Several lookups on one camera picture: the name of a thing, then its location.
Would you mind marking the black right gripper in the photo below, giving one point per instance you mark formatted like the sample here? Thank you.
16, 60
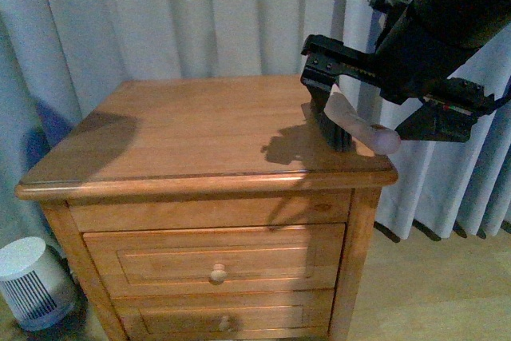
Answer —
413, 60

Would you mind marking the beige hand brush black bristles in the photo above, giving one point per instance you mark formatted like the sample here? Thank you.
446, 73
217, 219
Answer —
339, 122

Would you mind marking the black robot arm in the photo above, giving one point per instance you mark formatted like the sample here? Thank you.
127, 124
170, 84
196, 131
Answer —
393, 9

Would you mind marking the wooden nightstand cabinet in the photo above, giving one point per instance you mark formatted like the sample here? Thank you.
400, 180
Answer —
228, 152

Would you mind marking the lower wooden drawer with knob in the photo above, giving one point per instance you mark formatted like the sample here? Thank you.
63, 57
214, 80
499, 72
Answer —
243, 315

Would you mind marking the wooden drawer with knob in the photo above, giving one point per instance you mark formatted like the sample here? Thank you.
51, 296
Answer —
243, 315
217, 260

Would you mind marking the upper wooden drawer with knob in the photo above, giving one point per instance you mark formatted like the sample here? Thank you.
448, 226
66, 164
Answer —
217, 260

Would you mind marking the light blue curtain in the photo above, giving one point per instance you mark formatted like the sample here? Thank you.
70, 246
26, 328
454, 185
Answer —
61, 58

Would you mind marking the white cylindrical air purifier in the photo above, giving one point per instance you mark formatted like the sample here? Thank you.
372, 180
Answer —
38, 290

